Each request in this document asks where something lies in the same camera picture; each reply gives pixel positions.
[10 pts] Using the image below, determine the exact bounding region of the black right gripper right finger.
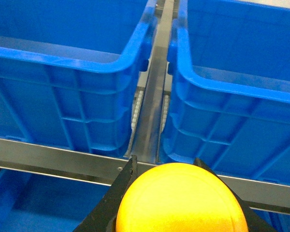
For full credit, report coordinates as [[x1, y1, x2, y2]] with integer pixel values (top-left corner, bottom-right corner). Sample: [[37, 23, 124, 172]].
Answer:
[[193, 158, 276, 232]]

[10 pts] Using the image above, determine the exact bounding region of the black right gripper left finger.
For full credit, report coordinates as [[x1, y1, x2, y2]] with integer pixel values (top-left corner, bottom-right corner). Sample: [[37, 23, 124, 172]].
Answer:
[[74, 155, 138, 232]]

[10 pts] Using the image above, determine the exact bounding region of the yellow mushroom push button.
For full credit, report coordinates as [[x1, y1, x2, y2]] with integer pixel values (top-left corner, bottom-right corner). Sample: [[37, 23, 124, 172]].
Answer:
[[116, 163, 248, 232]]

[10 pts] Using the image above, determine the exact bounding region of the metal shelf rack frame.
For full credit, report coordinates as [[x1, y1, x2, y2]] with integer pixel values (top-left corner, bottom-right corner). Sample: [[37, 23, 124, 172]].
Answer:
[[0, 0, 290, 215]]

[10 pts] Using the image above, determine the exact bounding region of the blue plastic crate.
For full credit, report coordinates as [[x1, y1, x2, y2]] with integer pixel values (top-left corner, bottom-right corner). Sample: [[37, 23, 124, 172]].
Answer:
[[159, 0, 290, 185], [0, 0, 157, 157]]

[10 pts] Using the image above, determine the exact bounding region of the blue plastic crate left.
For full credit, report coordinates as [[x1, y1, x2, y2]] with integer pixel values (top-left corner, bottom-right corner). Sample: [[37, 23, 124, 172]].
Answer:
[[0, 0, 157, 157]]

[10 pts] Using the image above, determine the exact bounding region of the blue plastic crate right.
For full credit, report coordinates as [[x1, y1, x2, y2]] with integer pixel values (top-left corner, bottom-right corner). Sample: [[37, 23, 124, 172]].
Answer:
[[159, 0, 290, 185]]

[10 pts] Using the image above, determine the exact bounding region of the blue crate lower shelf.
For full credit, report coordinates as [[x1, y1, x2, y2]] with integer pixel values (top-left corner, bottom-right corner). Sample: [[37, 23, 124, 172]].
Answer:
[[0, 166, 290, 232]]

